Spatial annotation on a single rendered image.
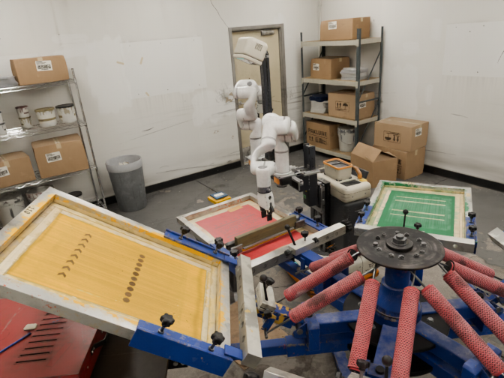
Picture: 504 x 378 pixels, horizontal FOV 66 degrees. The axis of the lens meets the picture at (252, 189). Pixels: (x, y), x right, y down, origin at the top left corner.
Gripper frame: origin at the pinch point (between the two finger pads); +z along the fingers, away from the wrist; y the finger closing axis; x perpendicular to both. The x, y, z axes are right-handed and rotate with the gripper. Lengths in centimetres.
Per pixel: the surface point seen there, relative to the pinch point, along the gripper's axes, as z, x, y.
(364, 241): -19, 7, -74
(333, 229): 7.9, -25.2, -25.5
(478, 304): -8, -5, -112
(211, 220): 16, 13, 46
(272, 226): 7.1, -2.3, -1.6
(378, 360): 9, 25, -97
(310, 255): 7.5, 1.0, -36.6
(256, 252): 16.0, 11.8, -5.4
